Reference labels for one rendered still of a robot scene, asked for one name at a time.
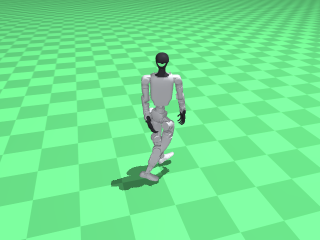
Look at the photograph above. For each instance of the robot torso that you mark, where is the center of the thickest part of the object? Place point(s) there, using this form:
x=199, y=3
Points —
x=161, y=91

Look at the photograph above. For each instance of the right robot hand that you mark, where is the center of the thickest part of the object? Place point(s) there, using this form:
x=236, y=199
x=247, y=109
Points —
x=182, y=117

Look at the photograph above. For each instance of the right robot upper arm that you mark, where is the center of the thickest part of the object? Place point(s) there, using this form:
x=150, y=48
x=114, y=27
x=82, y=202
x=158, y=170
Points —
x=179, y=86

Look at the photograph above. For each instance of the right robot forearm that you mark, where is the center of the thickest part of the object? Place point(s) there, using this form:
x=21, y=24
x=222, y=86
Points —
x=182, y=105

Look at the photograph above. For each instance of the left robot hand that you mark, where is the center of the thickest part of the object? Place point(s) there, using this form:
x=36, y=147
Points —
x=148, y=121

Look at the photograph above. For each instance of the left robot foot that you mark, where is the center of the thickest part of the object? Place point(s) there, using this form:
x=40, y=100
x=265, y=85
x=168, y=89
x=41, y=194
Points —
x=165, y=157

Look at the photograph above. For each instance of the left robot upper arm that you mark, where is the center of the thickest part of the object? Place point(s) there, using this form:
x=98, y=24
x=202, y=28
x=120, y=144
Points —
x=145, y=80

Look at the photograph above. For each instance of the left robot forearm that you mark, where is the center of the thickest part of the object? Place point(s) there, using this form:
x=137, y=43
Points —
x=146, y=110

